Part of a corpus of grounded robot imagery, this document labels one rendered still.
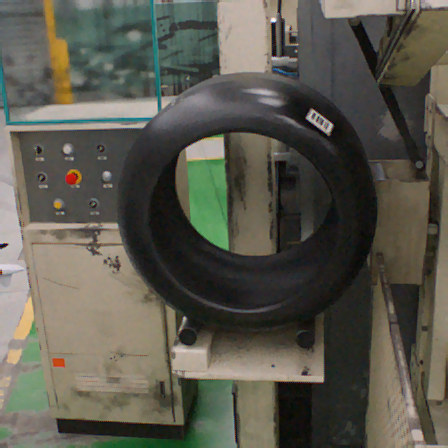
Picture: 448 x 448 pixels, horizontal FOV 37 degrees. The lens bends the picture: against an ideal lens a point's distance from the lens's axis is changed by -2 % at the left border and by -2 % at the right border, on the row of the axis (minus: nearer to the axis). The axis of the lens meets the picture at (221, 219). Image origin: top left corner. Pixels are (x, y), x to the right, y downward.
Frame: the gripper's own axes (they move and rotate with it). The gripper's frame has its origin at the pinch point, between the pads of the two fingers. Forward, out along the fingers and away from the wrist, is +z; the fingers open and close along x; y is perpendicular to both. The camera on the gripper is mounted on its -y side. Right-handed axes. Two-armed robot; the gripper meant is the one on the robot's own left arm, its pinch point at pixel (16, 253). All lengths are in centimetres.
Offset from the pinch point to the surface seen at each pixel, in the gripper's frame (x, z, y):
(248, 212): 16, 61, -4
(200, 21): -742, 484, 98
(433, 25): 82, 48, -68
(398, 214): 46, 87, -11
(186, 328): 38.8, 28.7, 9.0
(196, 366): 42, 30, 19
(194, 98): 33, 34, -45
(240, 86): 38, 42, -48
